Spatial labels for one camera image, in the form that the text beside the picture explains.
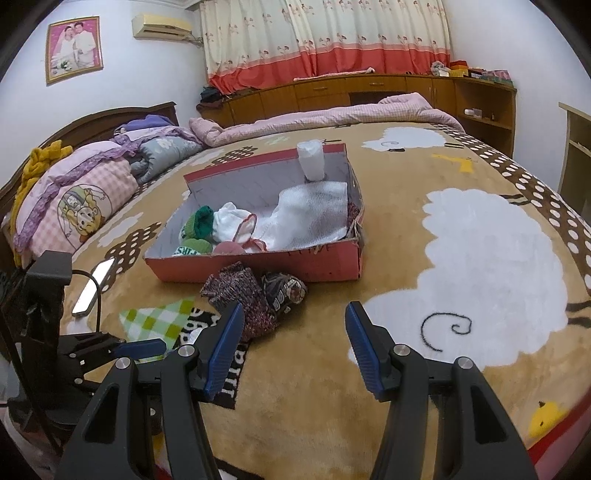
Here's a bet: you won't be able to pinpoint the dark clothes pile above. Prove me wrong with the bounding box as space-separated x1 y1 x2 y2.
199 87 227 109

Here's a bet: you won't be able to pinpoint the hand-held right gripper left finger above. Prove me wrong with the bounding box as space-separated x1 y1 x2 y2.
55 302 246 480

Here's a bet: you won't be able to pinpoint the black cable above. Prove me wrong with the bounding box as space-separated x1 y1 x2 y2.
69 270 105 335

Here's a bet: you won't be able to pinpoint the white sock red trim left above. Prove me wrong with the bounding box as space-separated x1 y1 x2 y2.
212 202 258 243

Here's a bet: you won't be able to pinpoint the white sock red trim right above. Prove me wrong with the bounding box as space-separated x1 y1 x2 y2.
242 215 282 252

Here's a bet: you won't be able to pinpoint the red cardboard shoe box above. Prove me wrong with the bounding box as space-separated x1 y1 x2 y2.
143 142 365 283

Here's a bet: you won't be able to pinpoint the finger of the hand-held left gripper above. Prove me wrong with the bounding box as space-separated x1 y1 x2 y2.
113 338 168 361

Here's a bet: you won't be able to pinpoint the purple quilt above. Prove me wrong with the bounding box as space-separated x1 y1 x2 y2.
113 114 185 144

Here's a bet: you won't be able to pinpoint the brown knitted sock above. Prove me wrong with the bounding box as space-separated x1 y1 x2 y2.
200 261 280 343
262 271 308 317

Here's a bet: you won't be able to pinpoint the green and white sock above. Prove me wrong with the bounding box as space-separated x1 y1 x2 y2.
179 206 215 241
173 237 214 258

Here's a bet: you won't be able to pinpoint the pink quilt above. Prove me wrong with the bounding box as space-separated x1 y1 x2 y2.
189 92 465 148

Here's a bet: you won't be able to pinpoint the colourful boxes on cabinet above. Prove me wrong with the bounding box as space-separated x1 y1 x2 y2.
450 60 513 86

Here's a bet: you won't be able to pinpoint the long wooden cabinet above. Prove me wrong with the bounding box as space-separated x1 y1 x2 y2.
198 74 517 158

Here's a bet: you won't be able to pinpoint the pink cloth strip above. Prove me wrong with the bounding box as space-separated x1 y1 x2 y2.
295 68 375 81

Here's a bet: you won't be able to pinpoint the smartphone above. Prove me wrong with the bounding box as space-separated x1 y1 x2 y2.
72 257 116 317

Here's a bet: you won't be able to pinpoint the pink checked cartoon pillow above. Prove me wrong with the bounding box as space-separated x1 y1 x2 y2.
14 141 139 266

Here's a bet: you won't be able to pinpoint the white sock red trim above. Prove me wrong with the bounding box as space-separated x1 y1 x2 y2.
242 215 282 252
212 202 258 243

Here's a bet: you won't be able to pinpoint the yellow knitted scarf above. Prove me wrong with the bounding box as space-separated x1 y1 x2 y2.
11 141 75 232

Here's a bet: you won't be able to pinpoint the dark wooden headboard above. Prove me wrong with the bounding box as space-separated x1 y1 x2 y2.
0 102 178 204

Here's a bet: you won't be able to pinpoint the white mesh cloth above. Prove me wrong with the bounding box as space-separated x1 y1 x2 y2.
259 180 349 252

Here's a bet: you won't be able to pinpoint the grey flowered quilt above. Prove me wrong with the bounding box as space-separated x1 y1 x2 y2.
129 134 204 183

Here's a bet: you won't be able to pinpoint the framed wall photo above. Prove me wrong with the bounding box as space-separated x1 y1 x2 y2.
45 16 103 85

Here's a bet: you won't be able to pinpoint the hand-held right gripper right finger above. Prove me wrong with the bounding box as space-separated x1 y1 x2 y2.
344 301 541 480

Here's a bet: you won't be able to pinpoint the wall air conditioner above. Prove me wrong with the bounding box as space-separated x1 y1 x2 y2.
131 12 194 41

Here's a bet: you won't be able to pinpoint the beige shelf unit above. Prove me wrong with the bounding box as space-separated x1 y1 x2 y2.
556 102 591 204

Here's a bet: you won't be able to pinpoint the cream and red curtain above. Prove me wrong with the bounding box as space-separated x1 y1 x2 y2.
199 0 453 93

